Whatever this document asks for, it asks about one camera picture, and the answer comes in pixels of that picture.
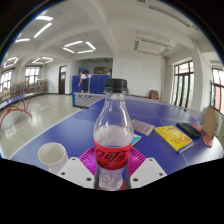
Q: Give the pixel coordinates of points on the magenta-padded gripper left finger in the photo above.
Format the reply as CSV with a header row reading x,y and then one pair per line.
x,y
78,171

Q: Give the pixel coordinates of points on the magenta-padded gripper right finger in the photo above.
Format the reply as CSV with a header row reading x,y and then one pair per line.
x,y
146,171

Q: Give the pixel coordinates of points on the clear red-labelled water bottle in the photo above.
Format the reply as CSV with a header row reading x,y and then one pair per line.
x,y
113,140

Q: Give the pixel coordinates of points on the red round coaster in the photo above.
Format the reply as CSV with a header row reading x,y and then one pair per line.
x,y
123,185

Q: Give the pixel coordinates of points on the white mug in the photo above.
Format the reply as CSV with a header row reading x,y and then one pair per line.
x,y
53,158

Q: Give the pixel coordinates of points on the yellow and blue book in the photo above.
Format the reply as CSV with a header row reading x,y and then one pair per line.
x,y
136,139

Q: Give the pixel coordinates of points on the grey striped booklet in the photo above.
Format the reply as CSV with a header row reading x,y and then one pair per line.
x,y
143,127

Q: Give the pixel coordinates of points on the red table tennis paddle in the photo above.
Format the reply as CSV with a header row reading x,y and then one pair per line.
x,y
208,141
197,127

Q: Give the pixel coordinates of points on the table tennis net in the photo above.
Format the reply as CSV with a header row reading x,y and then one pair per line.
x,y
86,100

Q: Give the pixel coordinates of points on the brown armchair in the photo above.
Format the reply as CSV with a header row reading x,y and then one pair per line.
x,y
154,94

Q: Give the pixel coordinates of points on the brown cardboard box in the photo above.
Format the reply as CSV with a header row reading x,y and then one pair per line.
x,y
210,121

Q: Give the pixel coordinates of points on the person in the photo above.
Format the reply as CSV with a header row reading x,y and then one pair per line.
x,y
84,83

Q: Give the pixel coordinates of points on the folded blue tennis tables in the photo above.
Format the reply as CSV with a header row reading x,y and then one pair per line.
x,y
98,83

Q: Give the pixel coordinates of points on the tall dark-framed window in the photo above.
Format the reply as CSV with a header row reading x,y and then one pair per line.
x,y
183,83

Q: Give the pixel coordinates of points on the blue table with red legs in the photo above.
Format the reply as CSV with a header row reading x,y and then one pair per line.
x,y
13,100

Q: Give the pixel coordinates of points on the shelf unit with books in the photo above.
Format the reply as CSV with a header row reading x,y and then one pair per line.
x,y
30,87

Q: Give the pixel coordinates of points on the small bright window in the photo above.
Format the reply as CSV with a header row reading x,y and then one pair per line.
x,y
31,75

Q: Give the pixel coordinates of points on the wide dark-framed window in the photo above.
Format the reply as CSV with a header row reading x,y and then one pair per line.
x,y
218,91

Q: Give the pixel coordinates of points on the ceiling lights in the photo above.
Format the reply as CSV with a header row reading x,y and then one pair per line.
x,y
78,46

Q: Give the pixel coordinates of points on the ceiling air conditioner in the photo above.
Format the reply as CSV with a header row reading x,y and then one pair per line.
x,y
151,46

